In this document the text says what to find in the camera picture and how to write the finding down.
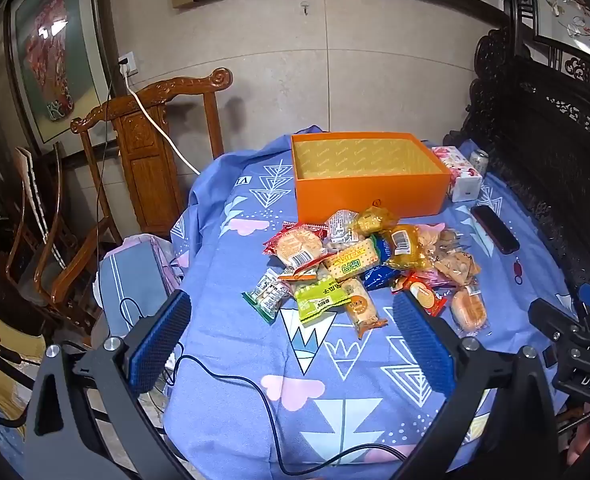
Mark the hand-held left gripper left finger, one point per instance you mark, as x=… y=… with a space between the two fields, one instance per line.
x=160 y=345

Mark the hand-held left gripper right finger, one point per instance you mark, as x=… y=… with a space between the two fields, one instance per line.
x=422 y=345

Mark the red round cake packet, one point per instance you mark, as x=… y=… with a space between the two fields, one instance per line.
x=422 y=295

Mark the bread bun packet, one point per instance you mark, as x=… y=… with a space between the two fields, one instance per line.
x=467 y=310

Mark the orange cookie packet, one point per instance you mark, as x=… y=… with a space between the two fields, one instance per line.
x=362 y=307

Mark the blue snack packet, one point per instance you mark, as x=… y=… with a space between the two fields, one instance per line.
x=380 y=276

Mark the brown pastry packet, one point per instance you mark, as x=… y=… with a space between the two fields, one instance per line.
x=459 y=267
x=442 y=237

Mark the yellow barcode jelly packet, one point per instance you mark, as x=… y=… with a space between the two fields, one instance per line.
x=406 y=247

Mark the yellow square cracker packet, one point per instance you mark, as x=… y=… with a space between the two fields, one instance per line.
x=352 y=260

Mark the green edged white ball packet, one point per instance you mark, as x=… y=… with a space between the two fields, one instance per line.
x=267 y=297

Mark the yellow green snack packet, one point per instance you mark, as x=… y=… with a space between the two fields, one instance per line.
x=376 y=220

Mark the small orange snack packet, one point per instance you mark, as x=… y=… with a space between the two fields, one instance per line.
x=300 y=272

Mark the clear white label packet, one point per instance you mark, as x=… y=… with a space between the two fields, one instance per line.
x=341 y=227

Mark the red round cracker packet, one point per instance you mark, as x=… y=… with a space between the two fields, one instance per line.
x=295 y=247

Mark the orange cardboard box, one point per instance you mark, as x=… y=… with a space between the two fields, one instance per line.
x=370 y=192

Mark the person's right hand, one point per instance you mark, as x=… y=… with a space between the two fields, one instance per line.
x=580 y=442

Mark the blue printed tablecloth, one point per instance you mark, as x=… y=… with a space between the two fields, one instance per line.
x=235 y=340

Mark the folded blue striped cloth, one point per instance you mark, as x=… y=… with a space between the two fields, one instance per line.
x=135 y=270

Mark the black phone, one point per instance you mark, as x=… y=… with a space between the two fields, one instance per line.
x=495 y=229

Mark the wooden armchair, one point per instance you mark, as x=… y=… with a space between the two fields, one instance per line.
x=50 y=260

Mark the dark carved wooden sofa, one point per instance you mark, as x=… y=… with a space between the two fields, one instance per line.
x=550 y=160

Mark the yellow bag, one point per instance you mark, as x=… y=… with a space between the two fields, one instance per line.
x=0 y=365

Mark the white drink can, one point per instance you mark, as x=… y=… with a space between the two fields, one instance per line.
x=479 y=162

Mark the carved wooden chair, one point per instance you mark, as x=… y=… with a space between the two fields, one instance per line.
x=147 y=175

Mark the pink floral tissue box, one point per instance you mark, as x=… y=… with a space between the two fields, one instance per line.
x=455 y=162

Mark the red flower framed painting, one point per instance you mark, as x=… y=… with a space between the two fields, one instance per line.
x=50 y=50

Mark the white wall socket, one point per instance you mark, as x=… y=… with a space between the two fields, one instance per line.
x=128 y=64

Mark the metal wall hook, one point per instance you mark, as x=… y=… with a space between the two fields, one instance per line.
x=305 y=7

